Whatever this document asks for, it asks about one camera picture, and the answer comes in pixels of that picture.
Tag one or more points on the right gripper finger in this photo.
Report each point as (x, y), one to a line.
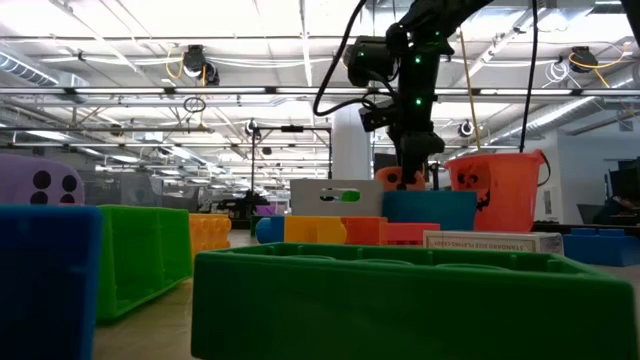
(412, 170)

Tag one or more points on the orange-red brick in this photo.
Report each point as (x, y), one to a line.
(412, 233)

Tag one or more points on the card deck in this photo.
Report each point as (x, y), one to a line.
(492, 241)

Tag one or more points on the blue square stud brick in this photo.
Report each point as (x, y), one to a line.
(600, 249)

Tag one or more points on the yellow three-stud brick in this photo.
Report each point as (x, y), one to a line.
(207, 232)

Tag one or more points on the bright green toy block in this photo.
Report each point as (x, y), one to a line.
(135, 260)

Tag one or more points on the black background robot arm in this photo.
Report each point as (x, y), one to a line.
(245, 204)

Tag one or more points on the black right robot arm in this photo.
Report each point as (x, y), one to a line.
(425, 20)

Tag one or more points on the teal plastic bin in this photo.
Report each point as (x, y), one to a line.
(430, 210)

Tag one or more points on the white building column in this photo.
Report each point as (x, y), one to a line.
(350, 150)

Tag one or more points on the orange toy block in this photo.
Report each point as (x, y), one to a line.
(365, 230)

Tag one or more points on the orange pumpkin bucket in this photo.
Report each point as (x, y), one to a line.
(510, 195)

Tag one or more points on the light grey plastic bin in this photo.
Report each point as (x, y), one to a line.
(305, 200)

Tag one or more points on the yellow toy block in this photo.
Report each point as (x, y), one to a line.
(312, 230)

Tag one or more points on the dark green flat brick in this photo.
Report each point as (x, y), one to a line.
(400, 310)

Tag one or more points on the purple background bin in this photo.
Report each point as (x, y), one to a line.
(270, 209)

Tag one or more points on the person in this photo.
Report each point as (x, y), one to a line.
(625, 202)

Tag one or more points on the black desk monitor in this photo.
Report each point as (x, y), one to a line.
(627, 180)

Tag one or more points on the long ceiling light bar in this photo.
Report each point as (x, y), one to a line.
(150, 91)

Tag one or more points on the taupe plastic bin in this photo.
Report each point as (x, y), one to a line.
(125, 190)

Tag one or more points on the blue rounded toy block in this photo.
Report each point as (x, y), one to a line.
(45, 280)

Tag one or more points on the purple foam die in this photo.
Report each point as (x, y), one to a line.
(20, 175)

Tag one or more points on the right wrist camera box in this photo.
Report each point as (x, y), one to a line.
(377, 117)

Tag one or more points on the silver ceiling air duct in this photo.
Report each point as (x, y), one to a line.
(550, 117)
(25, 70)

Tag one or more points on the white wall notice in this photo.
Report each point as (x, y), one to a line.
(548, 202)

